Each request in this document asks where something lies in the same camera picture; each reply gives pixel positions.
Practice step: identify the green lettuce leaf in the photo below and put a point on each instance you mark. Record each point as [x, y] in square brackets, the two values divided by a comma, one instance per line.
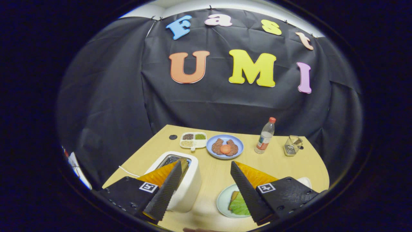
[239, 206]

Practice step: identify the red tomato slice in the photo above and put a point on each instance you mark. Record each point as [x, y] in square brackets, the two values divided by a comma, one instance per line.
[225, 149]

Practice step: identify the clear plastic water bottle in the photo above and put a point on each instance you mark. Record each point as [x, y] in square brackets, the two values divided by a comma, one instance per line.
[264, 140]

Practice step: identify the toasted bread slice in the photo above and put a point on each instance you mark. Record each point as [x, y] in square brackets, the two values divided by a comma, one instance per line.
[233, 196]
[184, 167]

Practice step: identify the black backdrop cloth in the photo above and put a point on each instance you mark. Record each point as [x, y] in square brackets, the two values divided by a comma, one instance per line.
[225, 106]

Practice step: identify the white divided seasoning tray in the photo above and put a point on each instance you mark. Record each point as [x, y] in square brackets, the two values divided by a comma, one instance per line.
[193, 140]

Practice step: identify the white square plate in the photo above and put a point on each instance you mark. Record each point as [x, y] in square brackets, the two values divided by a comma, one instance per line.
[305, 182]

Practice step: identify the blue round plate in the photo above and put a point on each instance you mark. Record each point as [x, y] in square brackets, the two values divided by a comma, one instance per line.
[239, 143]

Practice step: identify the white toaster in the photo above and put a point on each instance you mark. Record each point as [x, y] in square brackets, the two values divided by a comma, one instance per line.
[188, 193]

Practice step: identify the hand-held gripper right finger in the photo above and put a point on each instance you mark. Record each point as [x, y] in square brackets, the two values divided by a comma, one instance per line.
[248, 193]

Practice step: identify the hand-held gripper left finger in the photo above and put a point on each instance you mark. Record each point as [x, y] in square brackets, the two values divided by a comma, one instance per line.
[165, 193]

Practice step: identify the pale green round plate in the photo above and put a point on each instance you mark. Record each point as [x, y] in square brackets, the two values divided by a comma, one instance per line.
[223, 199]

